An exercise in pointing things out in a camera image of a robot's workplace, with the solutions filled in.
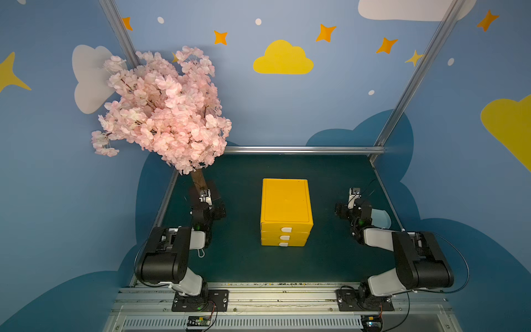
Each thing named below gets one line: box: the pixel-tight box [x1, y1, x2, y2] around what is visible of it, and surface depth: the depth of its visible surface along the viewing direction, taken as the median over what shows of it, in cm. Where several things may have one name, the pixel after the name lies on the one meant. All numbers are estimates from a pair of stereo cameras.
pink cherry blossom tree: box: [91, 46, 233, 196], surface depth 64 cm
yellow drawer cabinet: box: [259, 178, 314, 247], surface depth 78 cm
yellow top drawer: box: [260, 217, 314, 234], surface depth 73 cm
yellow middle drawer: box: [261, 231, 310, 240], surface depth 80 cm
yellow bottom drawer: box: [261, 238, 307, 247], surface depth 86 cm
